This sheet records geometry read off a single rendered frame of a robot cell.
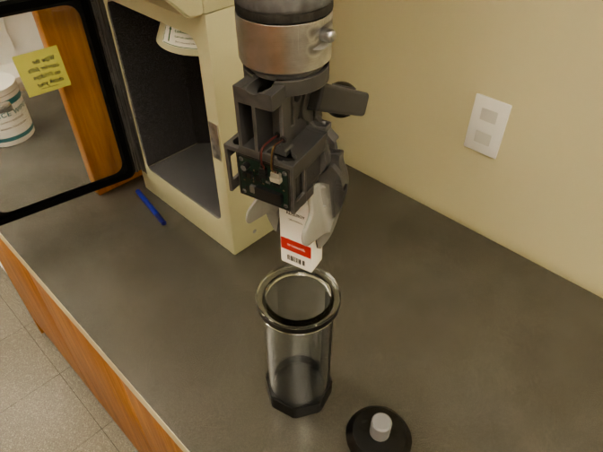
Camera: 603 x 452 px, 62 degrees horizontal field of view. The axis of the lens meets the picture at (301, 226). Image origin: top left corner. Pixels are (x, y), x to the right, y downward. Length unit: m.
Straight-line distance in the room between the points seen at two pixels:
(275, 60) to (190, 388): 0.58
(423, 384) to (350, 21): 0.74
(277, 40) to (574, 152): 0.70
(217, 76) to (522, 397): 0.68
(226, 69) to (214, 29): 0.07
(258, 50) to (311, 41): 0.04
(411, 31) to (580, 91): 0.33
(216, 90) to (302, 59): 0.43
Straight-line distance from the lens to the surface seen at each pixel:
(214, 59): 0.79
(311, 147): 0.44
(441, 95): 1.06
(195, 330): 0.91
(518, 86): 0.99
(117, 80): 1.09
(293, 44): 0.39
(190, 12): 0.75
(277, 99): 0.40
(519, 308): 1.00
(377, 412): 0.78
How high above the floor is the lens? 1.66
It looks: 42 degrees down
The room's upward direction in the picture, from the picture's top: straight up
